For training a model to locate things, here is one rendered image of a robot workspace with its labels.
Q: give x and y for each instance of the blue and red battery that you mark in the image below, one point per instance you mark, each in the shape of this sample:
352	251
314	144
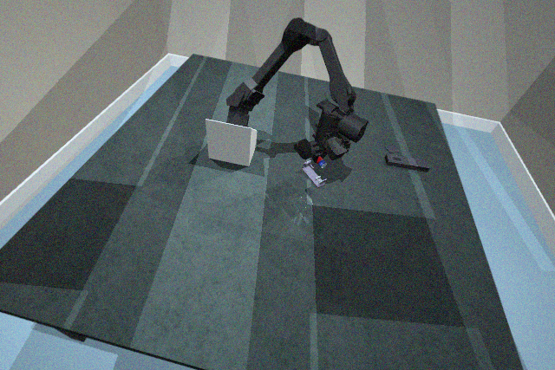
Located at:
321	162

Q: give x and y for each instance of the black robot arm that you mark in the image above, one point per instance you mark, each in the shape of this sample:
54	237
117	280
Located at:
297	34

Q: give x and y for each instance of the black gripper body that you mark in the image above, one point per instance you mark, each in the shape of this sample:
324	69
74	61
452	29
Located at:
308	149

